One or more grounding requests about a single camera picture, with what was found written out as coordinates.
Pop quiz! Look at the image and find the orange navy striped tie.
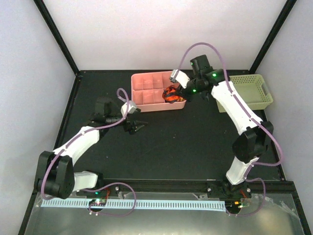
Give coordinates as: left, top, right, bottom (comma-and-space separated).
162, 85, 185, 104

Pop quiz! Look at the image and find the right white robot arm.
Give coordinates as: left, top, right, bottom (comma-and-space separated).
170, 55, 273, 197

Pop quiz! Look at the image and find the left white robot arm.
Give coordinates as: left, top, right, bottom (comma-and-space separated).
34, 97, 147, 200

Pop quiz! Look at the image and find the pink compartment organizer box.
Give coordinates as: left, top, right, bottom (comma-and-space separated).
131, 71, 186, 113

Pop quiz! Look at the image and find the green perforated plastic basket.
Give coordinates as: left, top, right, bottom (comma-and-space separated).
229, 74, 273, 110

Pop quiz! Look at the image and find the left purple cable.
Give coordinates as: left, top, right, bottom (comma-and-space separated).
40, 88, 137, 217

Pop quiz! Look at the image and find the purple cable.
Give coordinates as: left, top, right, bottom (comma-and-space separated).
40, 88, 137, 217
177, 42, 284, 217

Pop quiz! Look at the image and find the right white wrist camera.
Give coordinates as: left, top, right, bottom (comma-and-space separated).
170, 70, 190, 89

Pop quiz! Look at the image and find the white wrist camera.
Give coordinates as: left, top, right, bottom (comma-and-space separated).
170, 70, 190, 89
120, 100, 141, 116

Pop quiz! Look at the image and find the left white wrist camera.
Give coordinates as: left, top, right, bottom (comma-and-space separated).
120, 100, 141, 116

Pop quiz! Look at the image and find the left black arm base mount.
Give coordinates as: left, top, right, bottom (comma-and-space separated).
78, 182, 124, 193

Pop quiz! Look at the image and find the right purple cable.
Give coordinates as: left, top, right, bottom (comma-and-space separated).
177, 42, 284, 217

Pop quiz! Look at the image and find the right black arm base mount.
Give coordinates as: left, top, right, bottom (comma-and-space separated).
206, 179, 251, 200

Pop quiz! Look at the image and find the light blue slotted cable duct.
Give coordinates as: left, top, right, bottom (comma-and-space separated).
41, 198, 226, 212

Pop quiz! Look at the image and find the black right frame post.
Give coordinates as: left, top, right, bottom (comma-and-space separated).
249, 0, 297, 74

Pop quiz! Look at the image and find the black frame post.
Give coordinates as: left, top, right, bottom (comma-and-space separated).
33, 0, 80, 75
249, 0, 297, 74

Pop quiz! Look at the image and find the black left frame post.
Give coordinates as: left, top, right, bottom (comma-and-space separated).
33, 0, 80, 75

